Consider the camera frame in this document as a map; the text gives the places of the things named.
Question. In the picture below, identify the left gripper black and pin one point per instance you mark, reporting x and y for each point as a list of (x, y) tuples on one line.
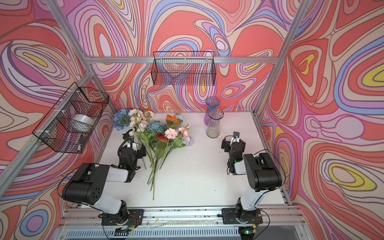
[(132, 148)]

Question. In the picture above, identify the black wire basket back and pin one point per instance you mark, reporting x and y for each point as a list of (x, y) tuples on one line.
[(184, 68)]

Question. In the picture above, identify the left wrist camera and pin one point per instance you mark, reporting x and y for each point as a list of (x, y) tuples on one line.
[(130, 143)]

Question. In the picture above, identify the cream white flower spray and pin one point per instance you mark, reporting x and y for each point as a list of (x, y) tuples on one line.
[(140, 122)]

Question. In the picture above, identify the purple glass vase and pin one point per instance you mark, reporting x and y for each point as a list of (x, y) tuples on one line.
[(212, 103)]

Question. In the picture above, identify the lilac pink hydrangea stem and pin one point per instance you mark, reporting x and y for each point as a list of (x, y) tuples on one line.
[(180, 142)]

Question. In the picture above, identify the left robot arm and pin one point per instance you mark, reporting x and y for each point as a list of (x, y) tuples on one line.
[(86, 187)]

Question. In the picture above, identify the orange gerbera flower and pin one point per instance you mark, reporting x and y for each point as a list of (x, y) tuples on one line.
[(173, 124)]

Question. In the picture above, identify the clear glass vase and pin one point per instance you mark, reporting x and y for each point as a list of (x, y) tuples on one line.
[(214, 127)]

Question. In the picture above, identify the white tape roll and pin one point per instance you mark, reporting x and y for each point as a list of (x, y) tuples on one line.
[(81, 124)]

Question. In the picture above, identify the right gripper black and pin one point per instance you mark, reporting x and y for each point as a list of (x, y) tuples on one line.
[(233, 144)]

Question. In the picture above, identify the pink peony flower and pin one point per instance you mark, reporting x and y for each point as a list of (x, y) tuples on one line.
[(184, 132)]

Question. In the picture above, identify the black wire basket left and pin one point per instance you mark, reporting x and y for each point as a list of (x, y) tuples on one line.
[(55, 132)]

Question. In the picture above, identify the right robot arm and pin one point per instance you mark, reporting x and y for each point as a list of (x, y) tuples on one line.
[(263, 177)]

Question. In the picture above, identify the blue hydrangea flower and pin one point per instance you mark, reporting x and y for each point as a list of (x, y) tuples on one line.
[(122, 119)]

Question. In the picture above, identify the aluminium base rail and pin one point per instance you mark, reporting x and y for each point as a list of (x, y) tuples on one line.
[(278, 222)]

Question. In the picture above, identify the black wire basket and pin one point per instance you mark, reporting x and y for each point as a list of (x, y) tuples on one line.
[(184, 68), (55, 132)]

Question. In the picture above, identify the red gerbera flower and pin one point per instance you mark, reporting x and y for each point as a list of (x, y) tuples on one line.
[(160, 152)]

